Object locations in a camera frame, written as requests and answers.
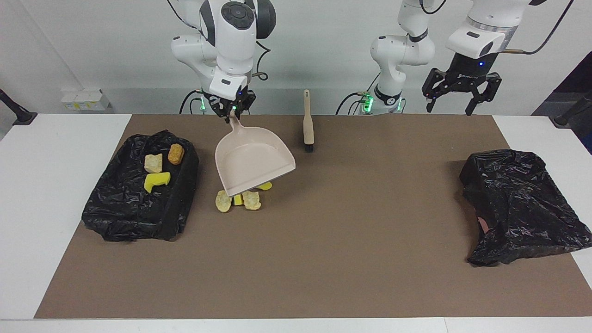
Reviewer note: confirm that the black bag lined pink bin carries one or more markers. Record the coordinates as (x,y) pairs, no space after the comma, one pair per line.
(522,208)

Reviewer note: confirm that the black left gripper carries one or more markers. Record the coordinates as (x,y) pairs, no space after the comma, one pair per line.
(469,71)

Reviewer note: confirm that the beige plastic dustpan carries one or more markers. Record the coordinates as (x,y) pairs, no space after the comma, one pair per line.
(252,159)

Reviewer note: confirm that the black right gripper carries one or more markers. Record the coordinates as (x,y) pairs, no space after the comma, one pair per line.
(231,101)

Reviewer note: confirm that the white wall power strip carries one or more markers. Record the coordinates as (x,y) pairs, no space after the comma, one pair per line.
(83,99)

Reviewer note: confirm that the notched yellow sponge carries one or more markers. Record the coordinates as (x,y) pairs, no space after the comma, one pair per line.
(155,181)

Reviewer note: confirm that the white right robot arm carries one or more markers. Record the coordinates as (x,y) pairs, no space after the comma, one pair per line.
(231,41)

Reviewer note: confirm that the small yellow green sponge piece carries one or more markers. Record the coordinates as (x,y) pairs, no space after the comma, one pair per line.
(238,200)

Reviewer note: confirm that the large yellow sponge chunk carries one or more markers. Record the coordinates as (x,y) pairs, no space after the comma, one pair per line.
(265,187)

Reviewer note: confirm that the beige hand brush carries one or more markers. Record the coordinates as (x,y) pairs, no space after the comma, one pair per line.
(308,127)

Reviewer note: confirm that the brown cork shaped roll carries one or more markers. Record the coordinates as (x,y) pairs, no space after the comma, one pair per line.
(175,154)

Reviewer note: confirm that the brown table mat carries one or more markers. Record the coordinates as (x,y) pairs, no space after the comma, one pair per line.
(323,277)

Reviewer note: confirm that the striped croissant piece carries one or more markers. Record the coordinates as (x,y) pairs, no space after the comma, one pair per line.
(153,163)

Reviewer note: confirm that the pale bread piece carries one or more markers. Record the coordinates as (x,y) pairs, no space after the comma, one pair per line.
(252,201)
(224,202)

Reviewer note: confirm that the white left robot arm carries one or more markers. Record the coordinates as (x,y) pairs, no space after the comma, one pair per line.
(402,51)

